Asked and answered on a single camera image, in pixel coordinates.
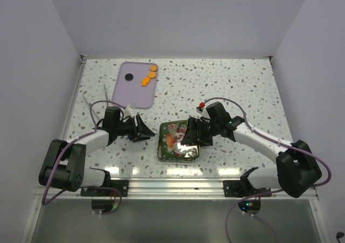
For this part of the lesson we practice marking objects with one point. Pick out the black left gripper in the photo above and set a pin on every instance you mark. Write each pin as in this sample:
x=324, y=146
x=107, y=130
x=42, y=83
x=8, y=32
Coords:
x=140, y=130

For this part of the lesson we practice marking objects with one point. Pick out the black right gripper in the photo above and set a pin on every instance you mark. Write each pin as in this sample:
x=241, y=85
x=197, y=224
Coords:
x=189, y=137

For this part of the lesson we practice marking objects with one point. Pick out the gold tin lid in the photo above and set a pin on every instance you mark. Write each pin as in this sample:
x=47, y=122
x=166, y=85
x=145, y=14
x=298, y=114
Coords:
x=173, y=130

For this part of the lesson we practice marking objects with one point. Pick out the steel tongs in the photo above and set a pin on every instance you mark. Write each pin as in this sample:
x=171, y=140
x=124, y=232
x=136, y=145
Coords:
x=101, y=94

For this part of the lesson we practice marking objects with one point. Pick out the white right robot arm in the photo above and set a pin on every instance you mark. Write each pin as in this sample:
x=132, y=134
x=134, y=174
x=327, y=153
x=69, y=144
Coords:
x=295, y=171

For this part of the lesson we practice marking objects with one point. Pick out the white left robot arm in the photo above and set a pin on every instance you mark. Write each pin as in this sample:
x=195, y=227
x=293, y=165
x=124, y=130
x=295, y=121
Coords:
x=64, y=166

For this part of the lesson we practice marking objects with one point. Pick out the green christmas cookie tin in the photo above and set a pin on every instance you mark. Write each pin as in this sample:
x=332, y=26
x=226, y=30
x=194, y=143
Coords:
x=174, y=152

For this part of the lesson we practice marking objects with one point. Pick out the purple tray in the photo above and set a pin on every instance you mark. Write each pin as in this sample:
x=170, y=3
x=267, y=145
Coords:
x=127, y=92

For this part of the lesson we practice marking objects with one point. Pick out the orange fish cookie on tray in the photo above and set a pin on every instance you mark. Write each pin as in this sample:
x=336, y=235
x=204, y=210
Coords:
x=145, y=81

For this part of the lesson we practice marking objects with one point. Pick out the black sandwich cookie on tray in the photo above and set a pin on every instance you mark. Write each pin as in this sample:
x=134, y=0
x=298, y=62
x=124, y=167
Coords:
x=128, y=77

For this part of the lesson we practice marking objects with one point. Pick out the orange round cookie on tray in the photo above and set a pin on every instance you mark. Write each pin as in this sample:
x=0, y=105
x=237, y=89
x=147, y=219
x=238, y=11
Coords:
x=152, y=75

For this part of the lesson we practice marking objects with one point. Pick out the orange cookie at tray top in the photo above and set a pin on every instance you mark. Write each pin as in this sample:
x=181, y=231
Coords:
x=153, y=68

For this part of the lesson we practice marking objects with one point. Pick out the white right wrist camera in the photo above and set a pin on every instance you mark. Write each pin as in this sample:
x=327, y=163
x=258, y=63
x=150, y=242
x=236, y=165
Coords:
x=204, y=114

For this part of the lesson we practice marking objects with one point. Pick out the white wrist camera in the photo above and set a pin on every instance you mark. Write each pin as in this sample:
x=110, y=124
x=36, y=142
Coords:
x=204, y=114
x=129, y=111

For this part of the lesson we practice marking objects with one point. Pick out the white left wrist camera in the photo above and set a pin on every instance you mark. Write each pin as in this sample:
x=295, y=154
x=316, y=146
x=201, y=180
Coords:
x=129, y=111

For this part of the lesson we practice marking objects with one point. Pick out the aluminium front rail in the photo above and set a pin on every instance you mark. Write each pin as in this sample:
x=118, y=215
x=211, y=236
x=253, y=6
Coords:
x=184, y=188

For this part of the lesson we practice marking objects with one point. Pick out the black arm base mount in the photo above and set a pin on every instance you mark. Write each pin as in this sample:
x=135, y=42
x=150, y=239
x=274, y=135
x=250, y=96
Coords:
x=107, y=187

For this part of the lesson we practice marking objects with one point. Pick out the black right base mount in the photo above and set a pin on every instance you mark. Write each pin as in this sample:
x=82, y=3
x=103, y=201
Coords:
x=242, y=188

